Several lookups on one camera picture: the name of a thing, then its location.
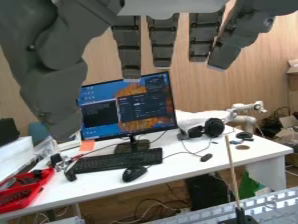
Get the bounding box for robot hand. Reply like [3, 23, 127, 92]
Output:
[0, 0, 298, 143]

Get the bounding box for computer screen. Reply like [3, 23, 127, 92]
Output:
[75, 70, 180, 155]

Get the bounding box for orange sticky note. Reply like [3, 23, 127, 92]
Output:
[79, 139, 98, 152]

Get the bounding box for black keyboard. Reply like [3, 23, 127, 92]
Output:
[66, 147, 166, 175]

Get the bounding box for small black device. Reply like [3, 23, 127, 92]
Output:
[63, 167, 79, 183]

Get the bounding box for red tray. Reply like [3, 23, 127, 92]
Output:
[0, 167, 58, 196]
[0, 185, 47, 215]

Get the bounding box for black mouse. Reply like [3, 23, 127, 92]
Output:
[122, 165, 150, 183]

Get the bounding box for black headphones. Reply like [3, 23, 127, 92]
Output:
[187, 117, 228, 140]

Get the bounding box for white desk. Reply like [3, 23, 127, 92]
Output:
[0, 109, 296, 222]

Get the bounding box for small white jointed device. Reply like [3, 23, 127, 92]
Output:
[223, 100, 269, 130]

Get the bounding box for thin stick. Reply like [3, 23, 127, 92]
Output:
[223, 133, 244, 212]

